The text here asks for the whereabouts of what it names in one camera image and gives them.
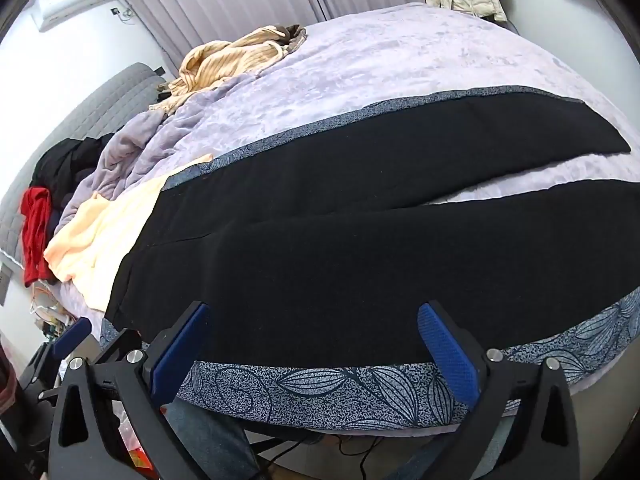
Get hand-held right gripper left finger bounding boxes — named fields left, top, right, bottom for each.
left=48, top=301, right=212, bottom=480

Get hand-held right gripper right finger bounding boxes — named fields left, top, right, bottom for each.
left=417, top=300, right=585, bottom=480

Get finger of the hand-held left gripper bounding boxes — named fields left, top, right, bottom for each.
left=21, top=318, right=94, bottom=397

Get black pants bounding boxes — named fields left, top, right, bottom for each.
left=102, top=95, right=640, bottom=367

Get person's leg in jeans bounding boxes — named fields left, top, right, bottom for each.
left=162, top=395, right=261, bottom=480

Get cream blanket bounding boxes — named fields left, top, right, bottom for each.
left=44, top=155, right=213, bottom=311

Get red garment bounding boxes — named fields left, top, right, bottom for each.
left=20, top=187, right=56, bottom=286

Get blue floral patterned cloth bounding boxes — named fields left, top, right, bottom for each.
left=100, top=85, right=640, bottom=433

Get black garment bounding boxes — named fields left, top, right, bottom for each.
left=30, top=132, right=118, bottom=211

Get grey quilted headboard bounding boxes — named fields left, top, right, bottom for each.
left=0, top=62, right=166, bottom=266

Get yellow striped sweater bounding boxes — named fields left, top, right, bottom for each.
left=150, top=24, right=301, bottom=111

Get lavender fleece blanket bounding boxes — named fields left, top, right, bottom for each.
left=50, top=2, right=640, bottom=321

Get grey-brown cloth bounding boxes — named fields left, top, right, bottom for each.
left=277, top=24, right=308, bottom=54

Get grey curtains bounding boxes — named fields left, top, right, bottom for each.
left=117, top=0, right=441, bottom=68

